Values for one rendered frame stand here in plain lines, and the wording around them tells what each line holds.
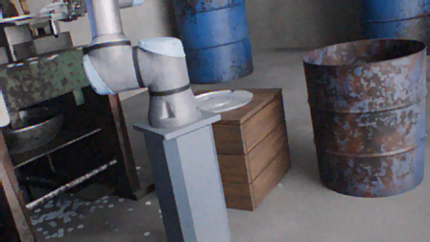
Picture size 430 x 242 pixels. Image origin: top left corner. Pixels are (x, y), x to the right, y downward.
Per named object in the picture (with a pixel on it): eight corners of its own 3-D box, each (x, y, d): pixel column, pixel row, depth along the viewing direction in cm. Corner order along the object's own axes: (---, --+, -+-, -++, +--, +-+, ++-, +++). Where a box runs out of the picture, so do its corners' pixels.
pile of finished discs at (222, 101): (265, 90, 180) (264, 88, 180) (231, 114, 157) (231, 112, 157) (203, 92, 195) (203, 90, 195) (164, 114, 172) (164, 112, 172)
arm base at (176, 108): (212, 114, 126) (205, 80, 123) (166, 132, 118) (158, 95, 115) (182, 108, 138) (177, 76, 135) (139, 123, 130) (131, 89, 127)
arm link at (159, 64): (189, 86, 119) (179, 35, 115) (139, 95, 119) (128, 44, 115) (190, 77, 131) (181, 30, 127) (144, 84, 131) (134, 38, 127)
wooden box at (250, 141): (292, 166, 191) (281, 87, 181) (253, 211, 161) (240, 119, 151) (211, 160, 212) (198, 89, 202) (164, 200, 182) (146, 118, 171)
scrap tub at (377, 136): (441, 157, 177) (440, 36, 162) (413, 209, 146) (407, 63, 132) (339, 148, 202) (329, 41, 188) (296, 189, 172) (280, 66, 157)
